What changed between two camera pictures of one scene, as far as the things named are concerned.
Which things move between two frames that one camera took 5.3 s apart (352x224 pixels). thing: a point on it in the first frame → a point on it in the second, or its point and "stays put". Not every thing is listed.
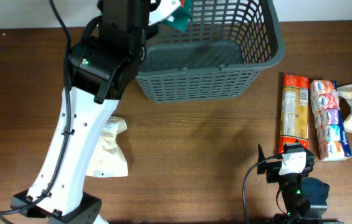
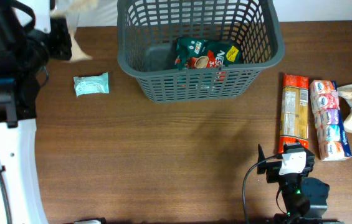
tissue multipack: (332, 138) stays put
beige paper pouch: (108, 160) → (74, 9)
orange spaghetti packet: (294, 112) stays put
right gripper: (273, 170) stays put
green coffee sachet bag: (185, 12) → (199, 53)
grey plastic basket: (219, 56) stays put
